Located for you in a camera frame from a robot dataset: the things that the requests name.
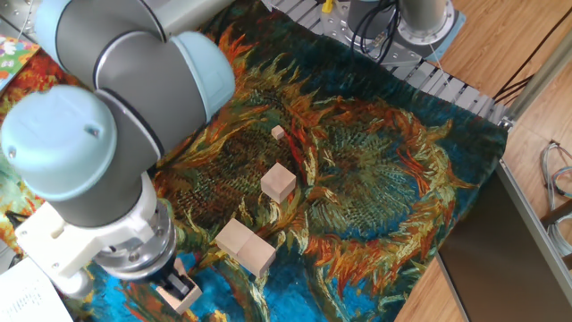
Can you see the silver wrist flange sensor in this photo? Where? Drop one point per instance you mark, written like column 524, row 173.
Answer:
column 138, row 255

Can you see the colourful floral card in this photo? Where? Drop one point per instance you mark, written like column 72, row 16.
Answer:
column 11, row 58

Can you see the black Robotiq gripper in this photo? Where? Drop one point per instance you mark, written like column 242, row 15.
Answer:
column 163, row 275

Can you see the small wooden block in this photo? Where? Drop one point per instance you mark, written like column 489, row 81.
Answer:
column 181, row 266

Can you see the yellow plastic piece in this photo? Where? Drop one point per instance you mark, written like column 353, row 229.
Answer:
column 327, row 6

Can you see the tiny wooden cube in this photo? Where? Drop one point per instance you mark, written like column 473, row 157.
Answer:
column 278, row 133

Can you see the large wooden block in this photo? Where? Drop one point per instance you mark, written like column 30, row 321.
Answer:
column 179, row 306

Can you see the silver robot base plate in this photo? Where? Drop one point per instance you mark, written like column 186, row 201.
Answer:
column 335, row 31

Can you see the white paper sheet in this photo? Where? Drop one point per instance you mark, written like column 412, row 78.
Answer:
column 22, row 304

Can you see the sunflower painting tablecloth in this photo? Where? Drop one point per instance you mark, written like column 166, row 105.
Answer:
column 357, row 179

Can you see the dark flat panel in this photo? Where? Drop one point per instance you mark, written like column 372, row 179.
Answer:
column 491, row 268

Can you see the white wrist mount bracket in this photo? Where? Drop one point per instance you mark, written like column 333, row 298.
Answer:
column 67, row 237

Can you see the aluminium frame bar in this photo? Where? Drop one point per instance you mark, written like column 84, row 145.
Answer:
column 532, row 214
column 540, row 76

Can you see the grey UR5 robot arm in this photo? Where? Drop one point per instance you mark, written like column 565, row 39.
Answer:
column 134, row 89

